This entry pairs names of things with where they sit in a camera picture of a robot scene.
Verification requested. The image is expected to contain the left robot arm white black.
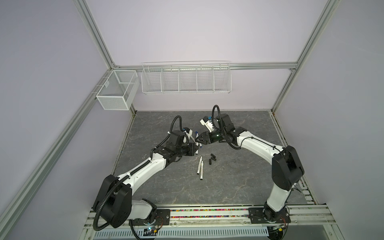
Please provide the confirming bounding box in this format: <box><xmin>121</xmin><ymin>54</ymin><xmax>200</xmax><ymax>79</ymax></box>
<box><xmin>92</xmin><ymin>128</ymin><xmax>199</xmax><ymax>231</ymax></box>

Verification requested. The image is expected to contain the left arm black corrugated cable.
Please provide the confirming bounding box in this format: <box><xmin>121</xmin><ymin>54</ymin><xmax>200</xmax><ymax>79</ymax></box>
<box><xmin>92</xmin><ymin>115</ymin><xmax>184</xmax><ymax>232</ymax></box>

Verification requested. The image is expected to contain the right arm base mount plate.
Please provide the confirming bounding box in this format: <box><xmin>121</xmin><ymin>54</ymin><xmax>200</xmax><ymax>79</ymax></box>
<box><xmin>248</xmin><ymin>206</ymin><xmax>291</xmax><ymax>224</ymax></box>

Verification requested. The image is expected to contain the long white wire basket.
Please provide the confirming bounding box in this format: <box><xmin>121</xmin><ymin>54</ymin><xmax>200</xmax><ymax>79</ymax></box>
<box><xmin>142</xmin><ymin>61</ymin><xmax>232</xmax><ymax>94</ymax></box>

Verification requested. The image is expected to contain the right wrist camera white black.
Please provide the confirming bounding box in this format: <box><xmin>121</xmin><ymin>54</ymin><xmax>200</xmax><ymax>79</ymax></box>
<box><xmin>200</xmin><ymin>116</ymin><xmax>215</xmax><ymax>133</ymax></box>

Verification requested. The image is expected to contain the white slotted cable duct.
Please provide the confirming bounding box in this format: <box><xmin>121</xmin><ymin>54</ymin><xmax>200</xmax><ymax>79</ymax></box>
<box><xmin>94</xmin><ymin>226</ymin><xmax>269</xmax><ymax>240</ymax></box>

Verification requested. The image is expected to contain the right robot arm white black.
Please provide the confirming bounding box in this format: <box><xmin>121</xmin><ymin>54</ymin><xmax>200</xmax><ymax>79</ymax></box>
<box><xmin>196</xmin><ymin>114</ymin><xmax>305</xmax><ymax>223</ymax></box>

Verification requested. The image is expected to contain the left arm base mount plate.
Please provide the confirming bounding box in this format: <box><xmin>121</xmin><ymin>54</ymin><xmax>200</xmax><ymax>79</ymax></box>
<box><xmin>132</xmin><ymin>208</ymin><xmax>171</xmax><ymax>226</ymax></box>

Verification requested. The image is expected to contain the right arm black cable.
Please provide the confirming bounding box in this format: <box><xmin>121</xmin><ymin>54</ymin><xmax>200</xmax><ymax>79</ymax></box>
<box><xmin>211</xmin><ymin>104</ymin><xmax>284</xmax><ymax>154</ymax></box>

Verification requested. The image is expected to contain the small white mesh basket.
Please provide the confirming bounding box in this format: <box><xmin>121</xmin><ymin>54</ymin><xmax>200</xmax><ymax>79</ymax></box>
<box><xmin>96</xmin><ymin>70</ymin><xmax>140</xmax><ymax>111</ymax></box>

